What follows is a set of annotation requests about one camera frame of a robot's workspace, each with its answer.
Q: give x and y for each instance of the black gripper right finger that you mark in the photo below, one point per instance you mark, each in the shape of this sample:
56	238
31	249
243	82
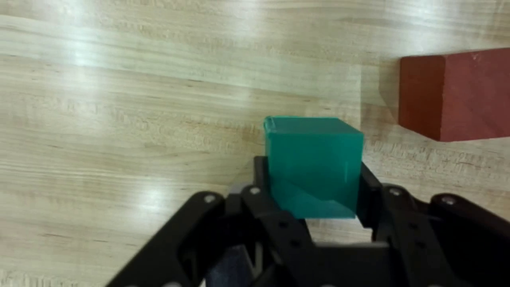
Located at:
447	241

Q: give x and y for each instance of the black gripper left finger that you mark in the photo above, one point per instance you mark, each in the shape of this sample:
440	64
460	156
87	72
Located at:
201	233

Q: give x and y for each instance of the green block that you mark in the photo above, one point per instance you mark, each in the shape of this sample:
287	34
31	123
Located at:
314	166

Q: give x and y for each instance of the orange block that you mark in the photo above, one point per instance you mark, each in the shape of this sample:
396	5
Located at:
461	96

